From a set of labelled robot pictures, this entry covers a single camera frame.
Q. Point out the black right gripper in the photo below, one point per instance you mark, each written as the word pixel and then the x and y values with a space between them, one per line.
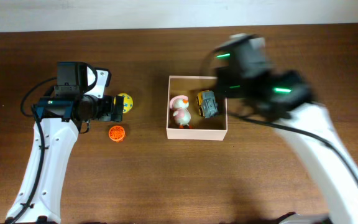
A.
pixel 226 75

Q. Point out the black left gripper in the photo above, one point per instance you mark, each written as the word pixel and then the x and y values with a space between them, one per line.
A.
pixel 112 109

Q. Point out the grey yellow toy truck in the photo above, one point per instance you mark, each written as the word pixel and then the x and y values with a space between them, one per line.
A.
pixel 208 106

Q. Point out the white duck toy pink hat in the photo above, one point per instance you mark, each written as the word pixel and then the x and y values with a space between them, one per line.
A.
pixel 182 117

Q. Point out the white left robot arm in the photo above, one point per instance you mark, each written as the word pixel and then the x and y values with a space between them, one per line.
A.
pixel 76 99

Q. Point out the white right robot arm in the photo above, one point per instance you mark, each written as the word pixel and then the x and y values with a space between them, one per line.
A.
pixel 312 136

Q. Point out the yellow ball with blue letters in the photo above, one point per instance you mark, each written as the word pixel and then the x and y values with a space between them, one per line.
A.
pixel 128 102

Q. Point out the orange lattice ball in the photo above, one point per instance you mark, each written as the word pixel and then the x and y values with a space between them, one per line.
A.
pixel 117 133

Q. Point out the pink open cardboard box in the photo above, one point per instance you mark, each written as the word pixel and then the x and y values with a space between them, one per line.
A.
pixel 214 128

